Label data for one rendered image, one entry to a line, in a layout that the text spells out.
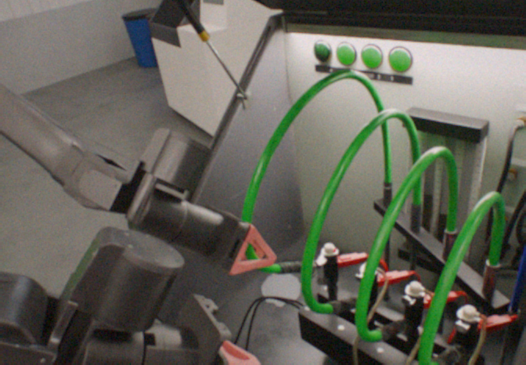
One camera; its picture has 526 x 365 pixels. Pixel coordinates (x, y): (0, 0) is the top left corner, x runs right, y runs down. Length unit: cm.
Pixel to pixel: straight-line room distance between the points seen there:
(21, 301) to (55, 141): 28
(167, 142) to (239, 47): 309
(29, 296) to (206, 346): 15
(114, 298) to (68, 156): 27
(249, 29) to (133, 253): 334
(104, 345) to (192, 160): 23
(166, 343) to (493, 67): 65
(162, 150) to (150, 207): 7
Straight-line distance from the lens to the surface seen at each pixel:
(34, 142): 63
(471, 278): 78
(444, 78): 84
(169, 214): 51
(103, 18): 760
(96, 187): 53
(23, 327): 35
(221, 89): 357
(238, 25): 356
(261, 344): 102
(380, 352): 81
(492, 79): 81
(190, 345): 41
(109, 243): 33
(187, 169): 50
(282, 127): 57
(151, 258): 33
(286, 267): 67
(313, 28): 92
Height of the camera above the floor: 163
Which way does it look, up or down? 30 degrees down
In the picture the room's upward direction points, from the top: 9 degrees counter-clockwise
